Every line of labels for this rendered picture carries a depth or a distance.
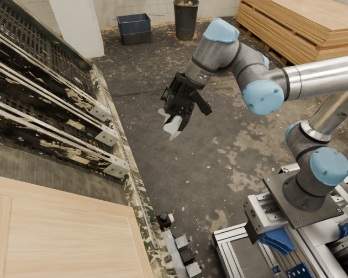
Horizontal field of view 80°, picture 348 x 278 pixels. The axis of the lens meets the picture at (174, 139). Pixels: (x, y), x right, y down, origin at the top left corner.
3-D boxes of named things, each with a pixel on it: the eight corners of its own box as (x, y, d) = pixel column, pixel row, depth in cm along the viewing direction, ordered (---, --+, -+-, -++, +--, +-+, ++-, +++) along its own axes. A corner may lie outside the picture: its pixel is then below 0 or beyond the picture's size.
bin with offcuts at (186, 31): (200, 39, 437) (203, 4, 389) (176, 42, 428) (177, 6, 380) (192, 30, 470) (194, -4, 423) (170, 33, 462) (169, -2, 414)
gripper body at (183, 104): (158, 100, 65) (175, 65, 58) (181, 106, 70) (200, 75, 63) (164, 115, 60) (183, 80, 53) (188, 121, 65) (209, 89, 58)
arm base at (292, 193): (305, 175, 91) (316, 161, 84) (330, 206, 82) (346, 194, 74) (274, 182, 89) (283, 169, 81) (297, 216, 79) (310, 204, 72)
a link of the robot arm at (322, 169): (304, 196, 74) (325, 176, 64) (289, 165, 83) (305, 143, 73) (338, 196, 74) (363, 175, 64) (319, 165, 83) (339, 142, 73)
